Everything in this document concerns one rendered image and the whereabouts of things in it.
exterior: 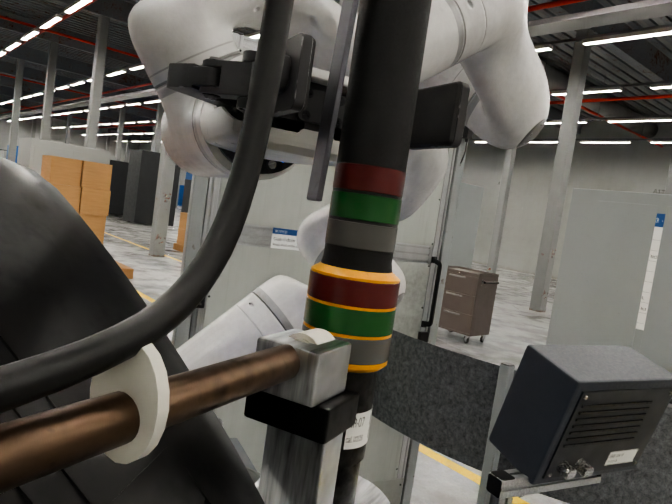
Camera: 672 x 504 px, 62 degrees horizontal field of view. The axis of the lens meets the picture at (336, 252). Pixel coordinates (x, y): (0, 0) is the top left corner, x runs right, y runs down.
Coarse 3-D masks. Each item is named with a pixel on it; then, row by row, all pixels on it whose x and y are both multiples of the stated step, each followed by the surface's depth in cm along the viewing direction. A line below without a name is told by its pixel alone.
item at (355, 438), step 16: (352, 384) 25; (368, 384) 26; (368, 400) 26; (368, 416) 26; (352, 432) 26; (368, 432) 27; (352, 448) 26; (352, 464) 26; (336, 480) 26; (352, 480) 27; (336, 496) 26; (352, 496) 27
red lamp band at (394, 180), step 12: (336, 168) 26; (348, 168) 25; (360, 168) 25; (372, 168) 25; (384, 168) 25; (336, 180) 26; (348, 180) 25; (360, 180) 25; (372, 180) 25; (384, 180) 25; (396, 180) 25; (384, 192) 25; (396, 192) 25
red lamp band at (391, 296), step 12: (312, 276) 26; (324, 276) 25; (312, 288) 26; (324, 288) 25; (336, 288) 25; (348, 288) 25; (360, 288) 25; (372, 288) 25; (384, 288) 25; (396, 288) 26; (324, 300) 25; (336, 300) 25; (348, 300) 25; (360, 300) 25; (372, 300) 25; (384, 300) 25; (396, 300) 26
